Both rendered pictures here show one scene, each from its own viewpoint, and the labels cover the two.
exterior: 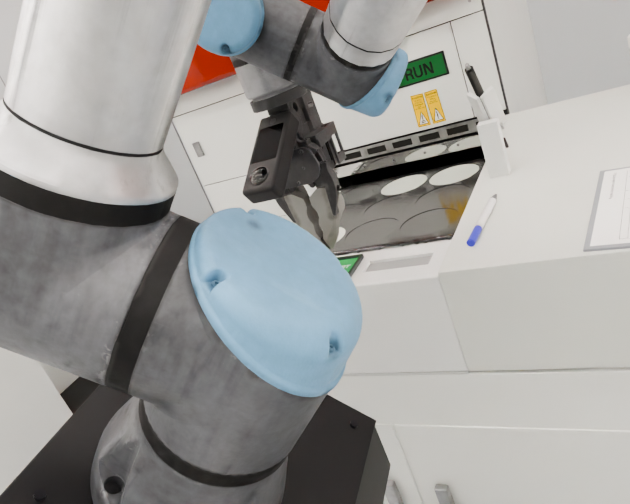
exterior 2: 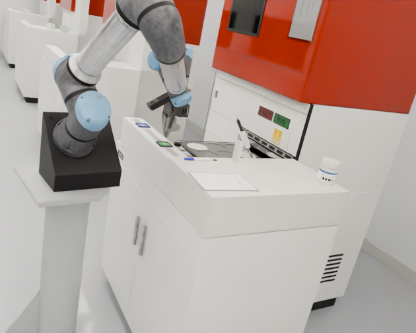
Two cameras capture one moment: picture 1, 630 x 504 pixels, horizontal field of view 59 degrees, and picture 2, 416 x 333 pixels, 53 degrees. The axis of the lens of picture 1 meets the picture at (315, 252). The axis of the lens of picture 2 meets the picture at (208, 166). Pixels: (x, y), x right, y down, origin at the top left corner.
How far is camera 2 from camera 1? 115 cm
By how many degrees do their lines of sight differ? 23
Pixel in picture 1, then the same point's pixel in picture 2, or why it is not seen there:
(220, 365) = (74, 110)
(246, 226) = (97, 96)
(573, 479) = (163, 242)
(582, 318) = (180, 191)
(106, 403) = not seen: hidden behind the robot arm
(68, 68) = (82, 57)
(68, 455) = (60, 116)
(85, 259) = (70, 82)
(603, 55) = not seen: outside the picture
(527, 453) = (160, 226)
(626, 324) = (184, 199)
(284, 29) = not seen: hidden behind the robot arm
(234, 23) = (154, 63)
